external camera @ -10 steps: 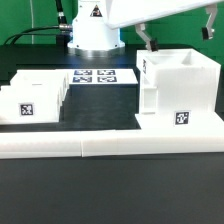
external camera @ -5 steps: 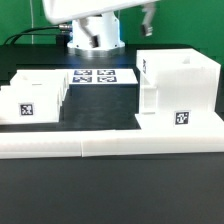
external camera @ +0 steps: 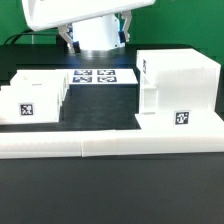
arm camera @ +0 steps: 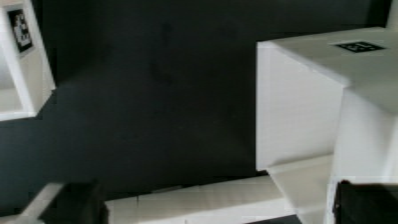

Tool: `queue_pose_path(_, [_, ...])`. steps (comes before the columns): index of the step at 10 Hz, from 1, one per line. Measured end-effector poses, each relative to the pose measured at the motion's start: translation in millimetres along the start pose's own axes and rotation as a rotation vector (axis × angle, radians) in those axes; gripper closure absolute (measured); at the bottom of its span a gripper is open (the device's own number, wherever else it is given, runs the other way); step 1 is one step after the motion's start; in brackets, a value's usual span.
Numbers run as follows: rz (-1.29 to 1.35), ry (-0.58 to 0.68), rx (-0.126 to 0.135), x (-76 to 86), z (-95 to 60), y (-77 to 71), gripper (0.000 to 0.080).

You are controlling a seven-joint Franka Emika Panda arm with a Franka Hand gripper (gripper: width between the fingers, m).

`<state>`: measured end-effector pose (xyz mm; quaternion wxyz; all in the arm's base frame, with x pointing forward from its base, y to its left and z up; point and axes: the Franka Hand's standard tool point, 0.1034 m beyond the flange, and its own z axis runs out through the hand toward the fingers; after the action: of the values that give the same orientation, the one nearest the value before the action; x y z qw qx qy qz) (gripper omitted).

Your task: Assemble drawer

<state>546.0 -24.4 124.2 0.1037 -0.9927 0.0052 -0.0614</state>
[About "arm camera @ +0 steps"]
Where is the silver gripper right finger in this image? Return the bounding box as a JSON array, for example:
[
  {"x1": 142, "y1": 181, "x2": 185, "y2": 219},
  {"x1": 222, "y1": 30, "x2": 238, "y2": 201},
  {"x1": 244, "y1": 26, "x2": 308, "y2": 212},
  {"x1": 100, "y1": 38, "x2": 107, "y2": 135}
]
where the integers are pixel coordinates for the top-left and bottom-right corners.
[{"x1": 333, "y1": 180, "x2": 398, "y2": 224}]

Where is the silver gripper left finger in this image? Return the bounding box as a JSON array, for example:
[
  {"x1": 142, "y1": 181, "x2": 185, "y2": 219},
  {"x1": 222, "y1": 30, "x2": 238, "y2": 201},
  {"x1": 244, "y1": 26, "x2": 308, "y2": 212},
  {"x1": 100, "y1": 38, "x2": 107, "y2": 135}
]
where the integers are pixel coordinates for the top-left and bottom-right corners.
[{"x1": 39, "y1": 181, "x2": 109, "y2": 224}]

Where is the white drawer cabinet box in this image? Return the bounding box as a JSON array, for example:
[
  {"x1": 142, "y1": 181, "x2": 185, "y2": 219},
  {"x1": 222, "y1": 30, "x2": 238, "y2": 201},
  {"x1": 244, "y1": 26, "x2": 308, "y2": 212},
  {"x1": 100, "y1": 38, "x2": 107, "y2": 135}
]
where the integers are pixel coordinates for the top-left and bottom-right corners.
[{"x1": 256, "y1": 28, "x2": 398, "y2": 183}]

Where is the white drawer front one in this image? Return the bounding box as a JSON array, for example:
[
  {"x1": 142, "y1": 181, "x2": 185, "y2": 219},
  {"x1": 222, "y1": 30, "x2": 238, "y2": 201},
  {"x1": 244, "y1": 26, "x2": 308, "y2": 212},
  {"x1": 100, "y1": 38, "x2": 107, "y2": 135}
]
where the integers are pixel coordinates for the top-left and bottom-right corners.
[{"x1": 0, "y1": 0, "x2": 55, "y2": 121}]

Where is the white L-shaped fence wall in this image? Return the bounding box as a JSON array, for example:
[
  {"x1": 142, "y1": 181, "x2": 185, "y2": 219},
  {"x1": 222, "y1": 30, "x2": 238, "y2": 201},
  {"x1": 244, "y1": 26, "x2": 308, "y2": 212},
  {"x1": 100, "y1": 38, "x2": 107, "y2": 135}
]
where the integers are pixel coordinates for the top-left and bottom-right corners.
[{"x1": 105, "y1": 155, "x2": 333, "y2": 224}]

